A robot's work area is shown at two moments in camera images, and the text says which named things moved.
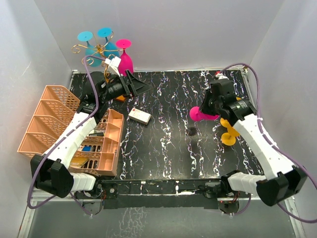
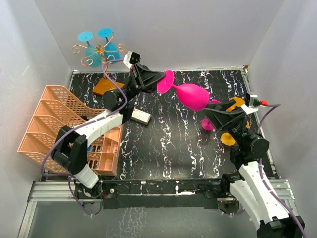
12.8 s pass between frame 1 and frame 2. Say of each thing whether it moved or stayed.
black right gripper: moved
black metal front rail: stayed
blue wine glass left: stayed
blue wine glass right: stayed
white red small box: stayed
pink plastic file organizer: stayed
